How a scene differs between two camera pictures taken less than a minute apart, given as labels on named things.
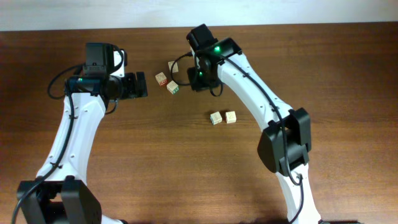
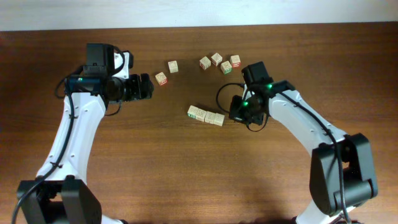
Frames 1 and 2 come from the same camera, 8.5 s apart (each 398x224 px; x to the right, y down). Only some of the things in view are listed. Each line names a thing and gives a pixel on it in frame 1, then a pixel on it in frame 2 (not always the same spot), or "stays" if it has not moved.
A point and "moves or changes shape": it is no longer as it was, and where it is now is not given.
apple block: [175, 68] stays
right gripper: [195, 85] to [235, 112]
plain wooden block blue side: [216, 118] to [209, 117]
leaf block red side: [231, 117] moves or changes shape
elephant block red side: [161, 79] stays
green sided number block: [172, 87] to [192, 111]
